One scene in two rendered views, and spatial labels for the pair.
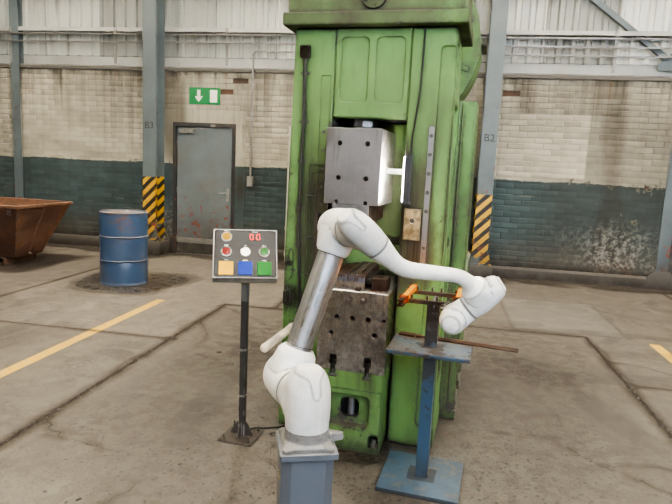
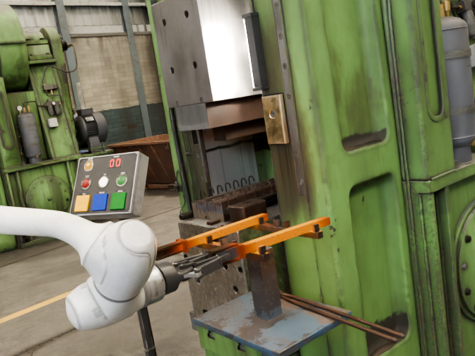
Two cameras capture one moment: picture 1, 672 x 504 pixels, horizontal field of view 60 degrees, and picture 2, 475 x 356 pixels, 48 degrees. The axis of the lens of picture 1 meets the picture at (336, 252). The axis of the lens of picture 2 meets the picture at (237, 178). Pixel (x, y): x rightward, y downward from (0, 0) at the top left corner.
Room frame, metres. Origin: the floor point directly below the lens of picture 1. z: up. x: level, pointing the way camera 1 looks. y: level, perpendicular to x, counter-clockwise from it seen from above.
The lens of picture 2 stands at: (1.53, -1.38, 1.38)
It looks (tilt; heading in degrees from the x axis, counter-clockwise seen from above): 9 degrees down; 36
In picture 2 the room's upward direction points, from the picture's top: 9 degrees counter-clockwise
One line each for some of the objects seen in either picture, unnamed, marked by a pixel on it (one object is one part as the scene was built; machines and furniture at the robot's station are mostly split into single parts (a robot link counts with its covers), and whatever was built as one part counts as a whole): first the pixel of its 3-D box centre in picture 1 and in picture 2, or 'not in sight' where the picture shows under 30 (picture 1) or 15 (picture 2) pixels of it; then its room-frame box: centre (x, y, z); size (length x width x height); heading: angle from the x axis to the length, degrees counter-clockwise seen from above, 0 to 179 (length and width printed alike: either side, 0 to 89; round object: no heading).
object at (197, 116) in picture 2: (358, 211); (233, 109); (3.28, -0.12, 1.32); 0.42 x 0.20 x 0.10; 165
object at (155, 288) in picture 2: not in sight; (146, 285); (2.32, -0.50, 0.99); 0.09 x 0.06 x 0.09; 76
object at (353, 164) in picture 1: (368, 167); (230, 46); (3.27, -0.16, 1.56); 0.42 x 0.39 x 0.40; 165
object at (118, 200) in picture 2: (264, 268); (119, 201); (3.03, 0.38, 1.01); 0.07 x 0.05 x 0.07; 100
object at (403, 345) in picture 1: (430, 347); (269, 317); (2.78, -0.49, 0.70); 0.40 x 0.30 x 0.02; 74
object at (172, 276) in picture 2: not in sight; (173, 274); (2.39, -0.52, 0.99); 0.09 x 0.08 x 0.07; 166
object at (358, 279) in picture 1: (355, 273); (247, 196); (3.28, -0.12, 0.96); 0.42 x 0.20 x 0.09; 165
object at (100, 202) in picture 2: (245, 268); (100, 202); (3.02, 0.48, 1.01); 0.07 x 0.05 x 0.07; 100
